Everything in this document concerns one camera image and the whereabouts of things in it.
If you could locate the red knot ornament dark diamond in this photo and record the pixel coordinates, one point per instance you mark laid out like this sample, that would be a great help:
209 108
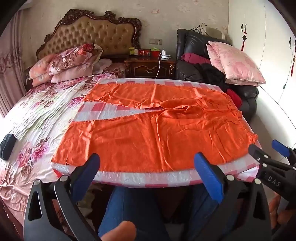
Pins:
243 38

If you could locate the black leather armchair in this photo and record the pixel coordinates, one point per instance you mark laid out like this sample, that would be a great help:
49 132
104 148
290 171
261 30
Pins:
189 44

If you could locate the red tin box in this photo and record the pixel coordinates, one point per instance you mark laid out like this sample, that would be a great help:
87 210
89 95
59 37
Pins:
144 52

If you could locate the pink curtain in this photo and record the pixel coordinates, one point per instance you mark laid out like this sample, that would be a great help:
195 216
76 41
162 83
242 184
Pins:
11 64

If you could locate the maroon rolled cloth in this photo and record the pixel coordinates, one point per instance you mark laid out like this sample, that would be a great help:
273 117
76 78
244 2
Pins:
194 58

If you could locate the black clothes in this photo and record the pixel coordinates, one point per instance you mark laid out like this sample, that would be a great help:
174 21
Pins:
211 74

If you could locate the white round dish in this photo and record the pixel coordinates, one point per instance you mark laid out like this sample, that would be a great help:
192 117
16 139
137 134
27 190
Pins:
167 56

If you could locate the tufted carved wooden headboard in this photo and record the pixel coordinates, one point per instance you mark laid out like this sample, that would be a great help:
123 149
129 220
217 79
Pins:
92 32

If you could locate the person's right leg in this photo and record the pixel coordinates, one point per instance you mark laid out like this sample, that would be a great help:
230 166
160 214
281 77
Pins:
201 220

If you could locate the orange pants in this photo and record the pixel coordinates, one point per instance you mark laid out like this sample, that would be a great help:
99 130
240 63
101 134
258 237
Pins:
150 132

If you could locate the dark blue pouch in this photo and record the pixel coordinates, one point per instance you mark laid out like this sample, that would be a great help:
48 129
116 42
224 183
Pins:
7 147

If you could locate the white charger plug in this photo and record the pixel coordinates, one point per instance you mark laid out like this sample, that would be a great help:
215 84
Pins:
164 52

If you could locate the pink checkered tablecloth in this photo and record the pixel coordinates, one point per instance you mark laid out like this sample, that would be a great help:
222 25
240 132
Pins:
99 111

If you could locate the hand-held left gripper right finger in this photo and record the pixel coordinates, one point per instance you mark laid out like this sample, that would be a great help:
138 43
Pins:
208 176

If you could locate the red bowl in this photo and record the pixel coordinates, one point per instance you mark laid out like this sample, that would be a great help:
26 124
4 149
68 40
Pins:
155 52

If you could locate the person's right hand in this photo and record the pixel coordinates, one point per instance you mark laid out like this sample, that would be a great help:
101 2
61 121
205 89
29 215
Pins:
285 217

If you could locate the wall socket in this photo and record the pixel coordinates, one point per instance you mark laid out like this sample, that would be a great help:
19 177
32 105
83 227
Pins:
155 41

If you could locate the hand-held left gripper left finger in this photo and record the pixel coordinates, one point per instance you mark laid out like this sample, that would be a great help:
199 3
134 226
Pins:
91 166

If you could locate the red cloth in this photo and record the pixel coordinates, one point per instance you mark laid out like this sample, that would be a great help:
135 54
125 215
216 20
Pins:
234 98

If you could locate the dark pink floral pillow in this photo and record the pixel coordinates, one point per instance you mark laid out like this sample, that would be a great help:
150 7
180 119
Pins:
111 68

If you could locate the carved wooden nightstand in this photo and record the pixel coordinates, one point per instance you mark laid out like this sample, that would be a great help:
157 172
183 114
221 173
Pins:
148 68

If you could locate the white appliance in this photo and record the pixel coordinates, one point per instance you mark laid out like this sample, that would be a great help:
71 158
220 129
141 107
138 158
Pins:
214 31

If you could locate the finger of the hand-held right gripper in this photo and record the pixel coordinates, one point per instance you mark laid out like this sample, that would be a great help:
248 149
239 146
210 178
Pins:
281 148
256 153

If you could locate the red tassel ornament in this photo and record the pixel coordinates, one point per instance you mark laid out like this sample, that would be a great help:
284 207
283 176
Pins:
294 60

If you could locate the floral bedspread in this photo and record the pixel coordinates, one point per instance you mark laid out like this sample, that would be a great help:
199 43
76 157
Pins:
46 109

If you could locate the white wardrobe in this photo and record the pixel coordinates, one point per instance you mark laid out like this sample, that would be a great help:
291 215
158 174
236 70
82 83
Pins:
266 58

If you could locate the yellow green box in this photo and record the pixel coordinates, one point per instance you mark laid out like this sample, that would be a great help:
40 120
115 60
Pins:
132 51

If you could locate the person's left hand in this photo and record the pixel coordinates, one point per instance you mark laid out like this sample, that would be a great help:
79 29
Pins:
120 231

